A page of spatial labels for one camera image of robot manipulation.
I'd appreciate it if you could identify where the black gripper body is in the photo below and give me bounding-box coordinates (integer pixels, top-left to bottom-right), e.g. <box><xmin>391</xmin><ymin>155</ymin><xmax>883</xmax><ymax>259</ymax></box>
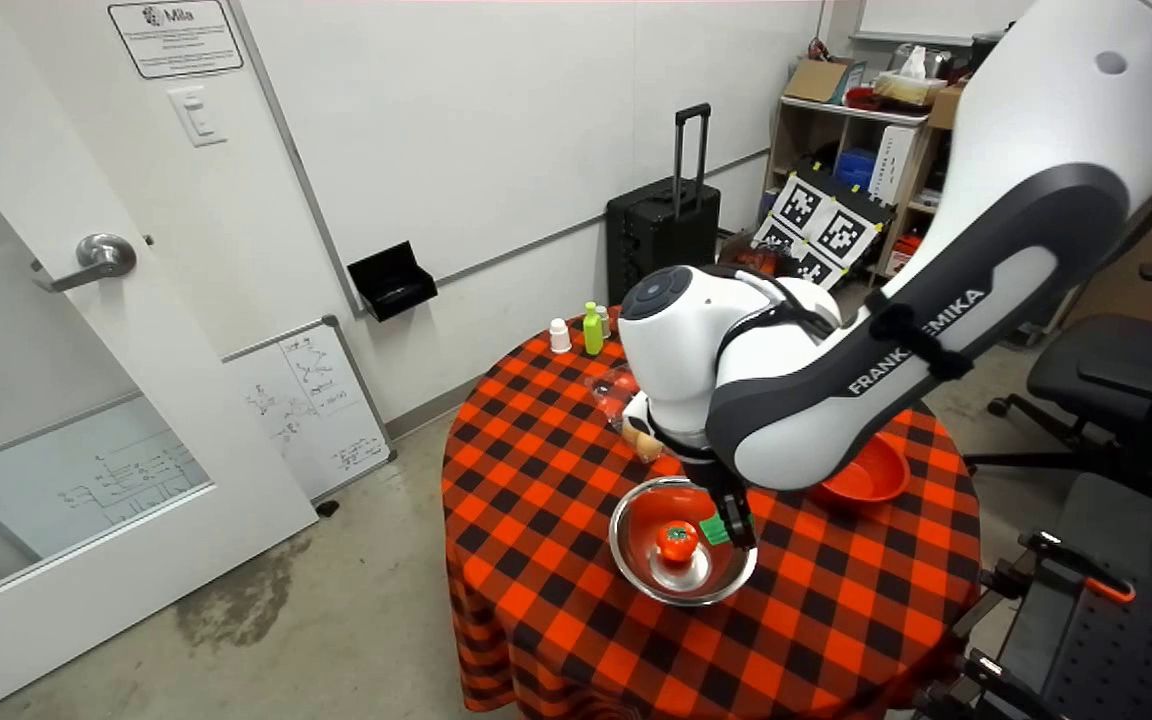
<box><xmin>647</xmin><ymin>411</ymin><xmax>750</xmax><ymax>513</ymax></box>

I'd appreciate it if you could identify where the silver metal bowl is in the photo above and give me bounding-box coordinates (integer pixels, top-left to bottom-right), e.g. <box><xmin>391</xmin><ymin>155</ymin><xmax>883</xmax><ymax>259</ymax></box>
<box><xmin>602</xmin><ymin>473</ymin><xmax>764</xmax><ymax>613</ymax></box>

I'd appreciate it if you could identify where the orange plastic bowl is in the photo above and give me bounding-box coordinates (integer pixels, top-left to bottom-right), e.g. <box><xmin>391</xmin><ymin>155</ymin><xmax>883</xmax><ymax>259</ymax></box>
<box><xmin>806</xmin><ymin>433</ymin><xmax>916</xmax><ymax>513</ymax></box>

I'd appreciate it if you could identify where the orange plastic tomato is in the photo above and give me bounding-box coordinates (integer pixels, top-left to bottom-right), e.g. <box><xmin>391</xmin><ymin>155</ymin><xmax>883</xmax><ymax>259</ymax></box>
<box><xmin>647</xmin><ymin>517</ymin><xmax>702</xmax><ymax>569</ymax></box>

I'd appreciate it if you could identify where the orange black checkered tablecloth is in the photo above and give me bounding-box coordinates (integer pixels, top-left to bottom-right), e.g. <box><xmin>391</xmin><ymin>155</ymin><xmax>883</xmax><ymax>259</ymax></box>
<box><xmin>434</xmin><ymin>315</ymin><xmax>986</xmax><ymax>720</ymax></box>

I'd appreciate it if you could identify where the green plastic bottle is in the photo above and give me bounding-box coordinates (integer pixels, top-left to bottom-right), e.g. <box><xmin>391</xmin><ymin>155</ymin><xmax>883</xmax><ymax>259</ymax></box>
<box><xmin>581</xmin><ymin>301</ymin><xmax>610</xmax><ymax>360</ymax></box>

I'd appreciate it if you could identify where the black suitcase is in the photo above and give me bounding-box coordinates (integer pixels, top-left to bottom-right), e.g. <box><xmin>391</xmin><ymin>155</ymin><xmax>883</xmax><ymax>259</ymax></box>
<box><xmin>600</xmin><ymin>99</ymin><xmax>722</xmax><ymax>309</ymax></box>

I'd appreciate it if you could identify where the black white marker board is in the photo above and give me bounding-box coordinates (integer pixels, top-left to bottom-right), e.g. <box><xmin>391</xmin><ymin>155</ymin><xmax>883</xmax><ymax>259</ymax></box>
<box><xmin>749</xmin><ymin>168</ymin><xmax>895</xmax><ymax>294</ymax></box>

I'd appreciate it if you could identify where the blue container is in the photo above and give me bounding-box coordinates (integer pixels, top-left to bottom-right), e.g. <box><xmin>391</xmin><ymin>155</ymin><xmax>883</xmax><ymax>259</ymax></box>
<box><xmin>832</xmin><ymin>149</ymin><xmax>876</xmax><ymax>192</ymax></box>

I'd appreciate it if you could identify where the wooden storage shelf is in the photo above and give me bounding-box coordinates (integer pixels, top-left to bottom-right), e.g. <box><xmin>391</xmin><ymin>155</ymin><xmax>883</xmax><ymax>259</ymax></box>
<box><xmin>759</xmin><ymin>93</ymin><xmax>968</xmax><ymax>283</ymax></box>

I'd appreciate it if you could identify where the white box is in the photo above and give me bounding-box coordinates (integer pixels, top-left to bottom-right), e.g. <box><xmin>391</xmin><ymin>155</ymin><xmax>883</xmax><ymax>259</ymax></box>
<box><xmin>867</xmin><ymin>122</ymin><xmax>929</xmax><ymax>210</ymax></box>

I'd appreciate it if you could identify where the small leaning whiteboard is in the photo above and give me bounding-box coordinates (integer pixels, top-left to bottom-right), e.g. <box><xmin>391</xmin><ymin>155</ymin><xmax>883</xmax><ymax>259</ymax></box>
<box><xmin>224</xmin><ymin>315</ymin><xmax>394</xmax><ymax>510</ymax></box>

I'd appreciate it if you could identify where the small cardboard box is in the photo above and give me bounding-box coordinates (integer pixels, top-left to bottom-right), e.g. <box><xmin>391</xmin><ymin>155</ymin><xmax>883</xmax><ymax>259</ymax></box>
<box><xmin>781</xmin><ymin>55</ymin><xmax>854</xmax><ymax>107</ymax></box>

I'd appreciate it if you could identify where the black office chair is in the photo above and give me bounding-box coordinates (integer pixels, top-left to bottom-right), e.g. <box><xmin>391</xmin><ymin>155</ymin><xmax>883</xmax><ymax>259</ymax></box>
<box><xmin>968</xmin><ymin>255</ymin><xmax>1152</xmax><ymax>526</ymax></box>

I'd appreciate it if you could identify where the large brown cardboard box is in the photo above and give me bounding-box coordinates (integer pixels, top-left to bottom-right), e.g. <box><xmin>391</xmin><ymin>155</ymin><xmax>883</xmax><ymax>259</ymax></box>
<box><xmin>1069</xmin><ymin>183</ymin><xmax>1152</xmax><ymax>335</ymax></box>

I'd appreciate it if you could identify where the white door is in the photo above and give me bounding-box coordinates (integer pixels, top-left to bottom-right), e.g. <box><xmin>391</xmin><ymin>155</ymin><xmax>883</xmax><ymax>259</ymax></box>
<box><xmin>0</xmin><ymin>0</ymin><xmax>323</xmax><ymax>720</ymax></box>

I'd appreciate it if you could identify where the black clamp orange handle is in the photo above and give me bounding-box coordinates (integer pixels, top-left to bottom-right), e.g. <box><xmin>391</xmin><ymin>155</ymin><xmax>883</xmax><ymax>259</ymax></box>
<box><xmin>1027</xmin><ymin>530</ymin><xmax>1138</xmax><ymax>613</ymax></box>

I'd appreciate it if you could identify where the black wall holder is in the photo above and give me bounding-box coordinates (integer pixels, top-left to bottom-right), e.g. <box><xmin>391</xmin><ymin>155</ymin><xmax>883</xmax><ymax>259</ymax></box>
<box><xmin>345</xmin><ymin>238</ymin><xmax>443</xmax><ymax>323</ymax></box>

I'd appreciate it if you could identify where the large wall whiteboard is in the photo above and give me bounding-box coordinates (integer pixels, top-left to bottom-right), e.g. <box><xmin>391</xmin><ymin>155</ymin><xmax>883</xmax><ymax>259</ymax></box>
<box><xmin>226</xmin><ymin>0</ymin><xmax>827</xmax><ymax>315</ymax></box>

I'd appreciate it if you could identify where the white light switch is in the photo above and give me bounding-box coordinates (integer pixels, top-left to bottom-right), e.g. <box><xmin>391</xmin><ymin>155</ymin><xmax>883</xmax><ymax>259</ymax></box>
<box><xmin>167</xmin><ymin>80</ymin><xmax>231</xmax><ymax>154</ymax></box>

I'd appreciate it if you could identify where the silver door handle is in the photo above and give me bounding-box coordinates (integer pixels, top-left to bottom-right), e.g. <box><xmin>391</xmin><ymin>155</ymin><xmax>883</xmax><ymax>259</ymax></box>
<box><xmin>27</xmin><ymin>232</ymin><xmax>142</xmax><ymax>297</ymax></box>

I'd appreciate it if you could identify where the white printed wall sign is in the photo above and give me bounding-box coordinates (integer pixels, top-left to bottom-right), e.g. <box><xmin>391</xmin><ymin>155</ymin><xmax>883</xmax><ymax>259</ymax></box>
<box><xmin>102</xmin><ymin>0</ymin><xmax>248</xmax><ymax>86</ymax></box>

